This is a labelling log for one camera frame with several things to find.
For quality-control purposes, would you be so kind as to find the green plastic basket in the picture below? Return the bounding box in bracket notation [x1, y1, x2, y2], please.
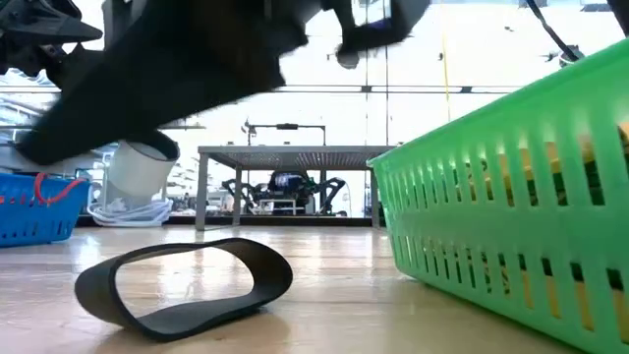
[366, 37, 629, 354]

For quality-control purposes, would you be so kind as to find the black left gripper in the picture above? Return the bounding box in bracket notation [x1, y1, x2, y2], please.
[101, 0, 323, 68]

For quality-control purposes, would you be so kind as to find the black background rig frame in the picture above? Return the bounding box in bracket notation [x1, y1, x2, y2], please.
[241, 119, 327, 148]

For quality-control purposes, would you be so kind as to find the yellow hanging cord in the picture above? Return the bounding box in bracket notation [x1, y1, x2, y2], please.
[438, 0, 454, 124]

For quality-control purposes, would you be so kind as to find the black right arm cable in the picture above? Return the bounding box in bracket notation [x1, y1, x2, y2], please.
[524, 0, 586, 68]

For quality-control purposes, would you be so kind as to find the white coiled lamp cable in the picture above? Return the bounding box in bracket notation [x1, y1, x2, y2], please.
[86, 195, 175, 228]

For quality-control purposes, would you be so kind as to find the red rubber band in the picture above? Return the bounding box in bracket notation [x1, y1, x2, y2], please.
[31, 171, 87, 207]

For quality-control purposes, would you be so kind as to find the metal table in background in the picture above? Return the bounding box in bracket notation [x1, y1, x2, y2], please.
[195, 144, 397, 232]

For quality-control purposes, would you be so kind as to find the black aluminium rig frame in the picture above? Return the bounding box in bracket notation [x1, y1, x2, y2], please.
[75, 213, 389, 228]

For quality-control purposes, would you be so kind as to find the black ceiling cable reel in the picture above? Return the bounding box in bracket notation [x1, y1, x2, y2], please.
[335, 46, 361, 71]

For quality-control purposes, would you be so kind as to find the blue plastic basket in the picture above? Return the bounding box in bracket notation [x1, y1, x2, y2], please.
[0, 171, 92, 249]

